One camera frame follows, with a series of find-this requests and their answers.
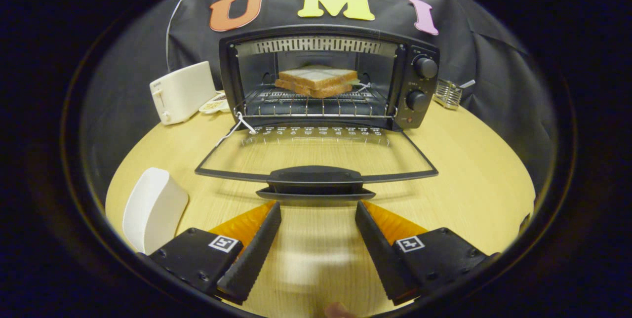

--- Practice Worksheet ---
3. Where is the white rectangular tray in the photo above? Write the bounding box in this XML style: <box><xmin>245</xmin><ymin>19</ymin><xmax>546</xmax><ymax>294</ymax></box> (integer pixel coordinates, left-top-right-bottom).
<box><xmin>122</xmin><ymin>167</ymin><xmax>189</xmax><ymax>255</ymax></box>

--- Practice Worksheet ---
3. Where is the black toaster oven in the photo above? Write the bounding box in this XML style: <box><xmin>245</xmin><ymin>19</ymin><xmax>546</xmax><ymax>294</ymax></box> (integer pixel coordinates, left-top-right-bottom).
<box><xmin>195</xmin><ymin>24</ymin><xmax>440</xmax><ymax>201</ymax></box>

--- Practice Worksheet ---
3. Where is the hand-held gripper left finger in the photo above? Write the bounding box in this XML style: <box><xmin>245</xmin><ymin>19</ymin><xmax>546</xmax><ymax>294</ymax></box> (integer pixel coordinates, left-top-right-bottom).
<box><xmin>148</xmin><ymin>200</ymin><xmax>282</xmax><ymax>305</ymax></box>

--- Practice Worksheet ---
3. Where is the white string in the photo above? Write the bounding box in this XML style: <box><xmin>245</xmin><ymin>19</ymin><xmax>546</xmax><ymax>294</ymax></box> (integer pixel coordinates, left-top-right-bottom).
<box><xmin>216</xmin><ymin>111</ymin><xmax>257</xmax><ymax>147</ymax></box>

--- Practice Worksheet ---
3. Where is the white bread toaster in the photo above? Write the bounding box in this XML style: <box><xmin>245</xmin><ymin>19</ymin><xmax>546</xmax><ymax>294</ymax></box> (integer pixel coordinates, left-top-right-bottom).
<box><xmin>149</xmin><ymin>61</ymin><xmax>218</xmax><ymax>126</ymax></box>

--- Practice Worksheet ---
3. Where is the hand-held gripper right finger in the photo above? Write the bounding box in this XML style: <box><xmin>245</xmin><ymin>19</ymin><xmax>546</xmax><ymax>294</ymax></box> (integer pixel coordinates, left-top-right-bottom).
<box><xmin>355</xmin><ymin>200</ymin><xmax>490</xmax><ymax>307</ymax></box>

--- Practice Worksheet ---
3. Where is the white dish with snacks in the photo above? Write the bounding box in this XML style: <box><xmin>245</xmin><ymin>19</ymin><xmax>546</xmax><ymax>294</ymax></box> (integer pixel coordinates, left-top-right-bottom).
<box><xmin>199</xmin><ymin>91</ymin><xmax>231</xmax><ymax>115</ymax></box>

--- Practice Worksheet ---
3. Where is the black backdrop cloth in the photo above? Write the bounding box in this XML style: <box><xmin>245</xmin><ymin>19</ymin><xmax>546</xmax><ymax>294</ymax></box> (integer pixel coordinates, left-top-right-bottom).
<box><xmin>79</xmin><ymin>0</ymin><xmax>558</xmax><ymax>195</ymax></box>

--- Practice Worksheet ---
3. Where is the toast sandwich with lettuce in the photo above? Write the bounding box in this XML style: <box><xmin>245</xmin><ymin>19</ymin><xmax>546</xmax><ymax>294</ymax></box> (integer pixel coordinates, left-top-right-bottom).
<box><xmin>275</xmin><ymin>65</ymin><xmax>358</xmax><ymax>99</ymax></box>

